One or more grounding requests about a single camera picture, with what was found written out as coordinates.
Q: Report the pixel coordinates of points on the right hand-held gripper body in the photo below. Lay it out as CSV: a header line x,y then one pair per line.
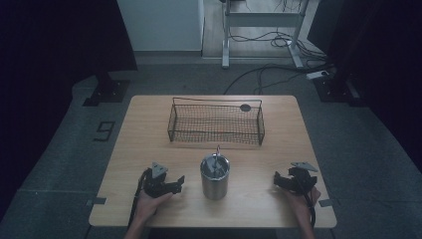
x,y
300,179

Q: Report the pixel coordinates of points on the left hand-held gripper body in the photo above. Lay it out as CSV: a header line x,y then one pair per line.
x,y
156,184

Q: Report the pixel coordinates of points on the person's left hand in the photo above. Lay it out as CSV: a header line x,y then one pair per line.
x,y
149,205

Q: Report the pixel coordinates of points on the person's right hand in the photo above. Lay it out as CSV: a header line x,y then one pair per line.
x,y
302,202

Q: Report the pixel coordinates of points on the stainless steel tumbler cup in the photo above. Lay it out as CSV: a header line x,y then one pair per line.
x,y
214,186

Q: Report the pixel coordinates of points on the grey tape marker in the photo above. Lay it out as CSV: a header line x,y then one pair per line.
x,y
326,202
97,201

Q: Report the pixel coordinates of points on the thin stick with pink tip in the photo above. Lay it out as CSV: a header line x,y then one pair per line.
x,y
218,150

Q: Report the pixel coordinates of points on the black round table grommet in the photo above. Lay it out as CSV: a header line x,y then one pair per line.
x,y
245,107

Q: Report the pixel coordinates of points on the white power strip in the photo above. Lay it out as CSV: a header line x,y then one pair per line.
x,y
316,75

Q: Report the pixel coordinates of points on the dark curtain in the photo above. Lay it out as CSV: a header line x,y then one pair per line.
x,y
49,66
381,66

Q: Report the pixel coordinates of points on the white cabinet panel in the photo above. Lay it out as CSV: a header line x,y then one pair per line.
x,y
162,26

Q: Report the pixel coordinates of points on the black stand base plate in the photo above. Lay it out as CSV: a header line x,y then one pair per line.
x,y
107,91
335,88

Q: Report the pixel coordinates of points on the white metal desk frame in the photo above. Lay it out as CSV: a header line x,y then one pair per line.
x,y
262,20

